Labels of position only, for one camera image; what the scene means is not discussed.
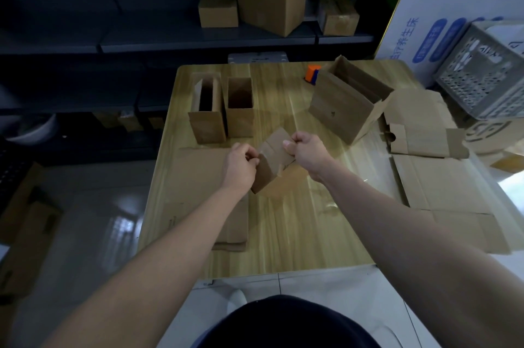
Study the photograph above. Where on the person's right hand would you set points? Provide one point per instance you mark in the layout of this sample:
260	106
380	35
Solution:
311	153

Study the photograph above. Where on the person's left hand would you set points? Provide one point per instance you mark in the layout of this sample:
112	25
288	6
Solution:
237	167

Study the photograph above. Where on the person's left fingers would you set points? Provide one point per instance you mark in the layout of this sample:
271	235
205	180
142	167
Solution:
251	156

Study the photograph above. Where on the person's right fingers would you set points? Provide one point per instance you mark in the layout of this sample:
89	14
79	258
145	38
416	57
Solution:
291	145

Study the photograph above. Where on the person's right forearm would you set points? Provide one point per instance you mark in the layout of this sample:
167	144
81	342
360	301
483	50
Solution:
409	245

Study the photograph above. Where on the person's left forearm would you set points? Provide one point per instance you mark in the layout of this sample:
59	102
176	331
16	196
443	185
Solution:
163	270

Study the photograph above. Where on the narrow open cardboard box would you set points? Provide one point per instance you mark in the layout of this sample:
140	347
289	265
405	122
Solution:
240	120
206	126

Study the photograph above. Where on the wide open cardboard box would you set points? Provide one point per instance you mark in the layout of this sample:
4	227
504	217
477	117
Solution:
342	110

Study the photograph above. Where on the stack of flat cardboard blanks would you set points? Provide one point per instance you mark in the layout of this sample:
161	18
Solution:
204	196

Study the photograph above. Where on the orange and blue tape dispenser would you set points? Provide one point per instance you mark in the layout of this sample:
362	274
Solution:
312	74

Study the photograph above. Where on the grey plastic container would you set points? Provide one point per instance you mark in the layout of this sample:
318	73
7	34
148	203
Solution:
257	58

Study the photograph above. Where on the flat die-cut cardboard sheet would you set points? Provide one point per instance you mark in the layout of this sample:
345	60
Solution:
417	130

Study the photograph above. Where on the taped small cardboard box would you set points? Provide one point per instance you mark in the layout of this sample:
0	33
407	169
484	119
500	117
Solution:
338	18

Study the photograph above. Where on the large closed cardboard box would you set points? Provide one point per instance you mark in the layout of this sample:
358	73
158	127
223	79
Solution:
272	1

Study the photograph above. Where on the small closed cardboard box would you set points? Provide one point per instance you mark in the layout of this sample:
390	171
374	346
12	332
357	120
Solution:
218	12

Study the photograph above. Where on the large flat cardboard sheet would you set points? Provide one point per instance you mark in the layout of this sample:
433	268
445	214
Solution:
446	196

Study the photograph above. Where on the person's dark clothing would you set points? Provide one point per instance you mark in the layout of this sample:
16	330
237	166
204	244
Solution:
286	325

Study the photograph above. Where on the dark metal shelving unit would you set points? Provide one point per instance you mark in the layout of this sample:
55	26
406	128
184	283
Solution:
102	32

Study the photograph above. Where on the grey perforated plastic crate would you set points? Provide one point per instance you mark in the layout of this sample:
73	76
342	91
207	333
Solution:
483	73

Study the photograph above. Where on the large white printed carton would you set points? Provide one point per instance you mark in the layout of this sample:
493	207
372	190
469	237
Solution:
442	4

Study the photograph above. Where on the white bowl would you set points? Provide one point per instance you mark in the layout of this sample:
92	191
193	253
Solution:
32	128

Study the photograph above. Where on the flattened cardboard on floor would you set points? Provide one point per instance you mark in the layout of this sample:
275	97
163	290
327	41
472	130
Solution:
24	233

